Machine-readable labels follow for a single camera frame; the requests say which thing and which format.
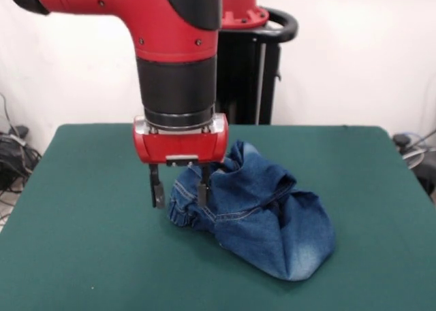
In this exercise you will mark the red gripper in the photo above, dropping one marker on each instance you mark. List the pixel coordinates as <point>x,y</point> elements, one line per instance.
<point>180,147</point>

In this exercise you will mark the blue denim jeans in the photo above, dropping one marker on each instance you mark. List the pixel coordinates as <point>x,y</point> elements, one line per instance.
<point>259,215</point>

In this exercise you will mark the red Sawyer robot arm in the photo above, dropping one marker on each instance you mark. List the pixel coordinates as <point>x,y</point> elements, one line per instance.
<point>170,25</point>

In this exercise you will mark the dark green table cloth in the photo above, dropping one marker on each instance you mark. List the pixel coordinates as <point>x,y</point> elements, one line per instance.
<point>102,188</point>

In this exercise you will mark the black power adapter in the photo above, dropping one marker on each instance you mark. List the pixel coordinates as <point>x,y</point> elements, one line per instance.
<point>21,131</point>

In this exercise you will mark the dark grey stand base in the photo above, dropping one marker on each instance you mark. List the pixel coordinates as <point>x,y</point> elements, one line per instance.
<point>427,178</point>

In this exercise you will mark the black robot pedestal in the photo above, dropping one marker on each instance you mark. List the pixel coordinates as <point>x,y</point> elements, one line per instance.
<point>245,69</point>

